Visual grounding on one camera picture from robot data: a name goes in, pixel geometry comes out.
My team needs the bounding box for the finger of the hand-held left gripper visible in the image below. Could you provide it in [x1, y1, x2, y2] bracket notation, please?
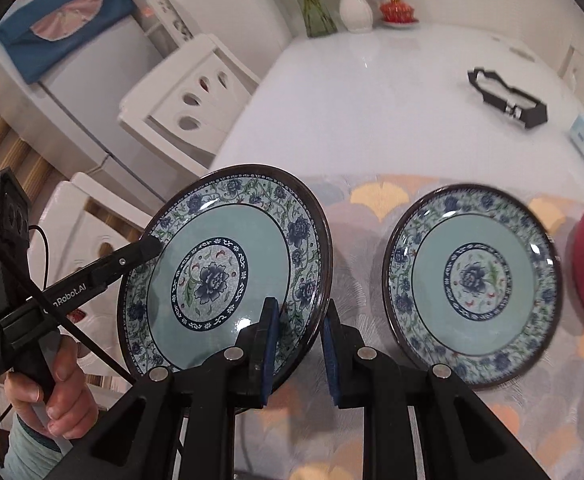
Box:
[93, 236, 163, 282]

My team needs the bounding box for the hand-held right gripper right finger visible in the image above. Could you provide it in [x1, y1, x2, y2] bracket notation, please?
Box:
[321, 300, 568, 480]

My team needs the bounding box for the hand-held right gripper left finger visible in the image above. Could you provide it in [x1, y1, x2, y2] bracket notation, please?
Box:
[59, 297, 280, 480]

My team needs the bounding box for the blue floral ceramic plate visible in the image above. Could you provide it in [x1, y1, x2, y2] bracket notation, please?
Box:
[117, 163, 334, 380]
[383, 183, 563, 391]

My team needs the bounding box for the person's left forearm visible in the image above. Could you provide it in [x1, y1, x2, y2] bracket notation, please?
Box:
[3, 412, 75, 477]

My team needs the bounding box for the person's left hand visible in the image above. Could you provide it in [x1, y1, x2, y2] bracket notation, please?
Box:
[4, 339, 100, 442]

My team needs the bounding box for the white chair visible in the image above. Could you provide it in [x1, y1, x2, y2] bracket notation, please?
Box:
[118, 34, 262, 171]
[24, 172, 154, 386]

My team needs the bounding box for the fan-patterned table mat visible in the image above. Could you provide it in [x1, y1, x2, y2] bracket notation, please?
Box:
[232, 172, 584, 480]

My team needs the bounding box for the white refrigerator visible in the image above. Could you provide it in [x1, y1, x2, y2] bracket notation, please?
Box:
[0, 10, 195, 211]

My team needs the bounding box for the blue cloth with pink fan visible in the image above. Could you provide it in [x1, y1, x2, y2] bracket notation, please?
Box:
[0, 0, 136, 85]

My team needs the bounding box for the white patterned box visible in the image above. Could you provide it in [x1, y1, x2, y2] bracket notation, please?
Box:
[137, 0, 194, 42]

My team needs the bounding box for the glass vase with green stems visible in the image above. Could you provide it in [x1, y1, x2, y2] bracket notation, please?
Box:
[297, 0, 339, 39]

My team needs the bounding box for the black metal tool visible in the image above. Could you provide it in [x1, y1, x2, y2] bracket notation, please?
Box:
[467, 66, 549, 129]

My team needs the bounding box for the white ceramic vase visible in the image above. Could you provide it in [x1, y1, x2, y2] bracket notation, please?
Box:
[339, 0, 373, 34]

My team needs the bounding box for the red lidded teacup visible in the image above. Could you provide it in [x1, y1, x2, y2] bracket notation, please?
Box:
[379, 0, 419, 28]

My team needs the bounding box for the thin black cable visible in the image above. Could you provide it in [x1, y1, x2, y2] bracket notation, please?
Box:
[28, 226, 51, 288]

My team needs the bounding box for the thick black cable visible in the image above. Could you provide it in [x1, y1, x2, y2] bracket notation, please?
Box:
[0, 207, 135, 386]

